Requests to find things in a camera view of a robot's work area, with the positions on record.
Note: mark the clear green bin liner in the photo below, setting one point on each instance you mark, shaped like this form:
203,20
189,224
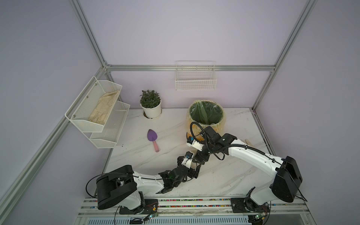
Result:
206,113

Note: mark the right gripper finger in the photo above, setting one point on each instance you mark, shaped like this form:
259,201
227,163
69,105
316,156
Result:
189,155
201,160

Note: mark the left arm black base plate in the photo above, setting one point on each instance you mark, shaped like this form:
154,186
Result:
143,208

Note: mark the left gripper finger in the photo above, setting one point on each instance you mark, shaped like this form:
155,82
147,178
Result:
180,160
194,172

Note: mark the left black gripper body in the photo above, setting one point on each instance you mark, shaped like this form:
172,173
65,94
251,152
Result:
191,173

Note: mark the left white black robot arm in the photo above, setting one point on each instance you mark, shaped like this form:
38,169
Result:
127,187

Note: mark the white wire wall basket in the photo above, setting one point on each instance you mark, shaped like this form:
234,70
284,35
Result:
195,76

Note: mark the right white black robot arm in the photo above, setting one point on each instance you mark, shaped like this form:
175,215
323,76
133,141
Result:
284,172

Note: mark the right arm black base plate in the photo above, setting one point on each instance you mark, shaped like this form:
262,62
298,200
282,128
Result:
242,205

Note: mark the aluminium front rail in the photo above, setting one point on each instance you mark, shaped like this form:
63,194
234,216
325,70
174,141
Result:
196,211

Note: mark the potted green plant white pot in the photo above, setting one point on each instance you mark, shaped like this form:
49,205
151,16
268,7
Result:
151,103

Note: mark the purple pink garden trowel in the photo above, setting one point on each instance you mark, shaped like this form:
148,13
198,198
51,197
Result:
152,136

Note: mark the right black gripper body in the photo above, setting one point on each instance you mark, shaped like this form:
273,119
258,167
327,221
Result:
208,149

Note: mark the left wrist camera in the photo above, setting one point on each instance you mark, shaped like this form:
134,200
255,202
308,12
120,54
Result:
187,162

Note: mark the orange trash bin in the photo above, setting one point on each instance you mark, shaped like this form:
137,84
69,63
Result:
199,138

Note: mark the white two-tier mesh shelf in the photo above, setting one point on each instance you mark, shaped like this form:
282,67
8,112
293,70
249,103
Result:
101,136

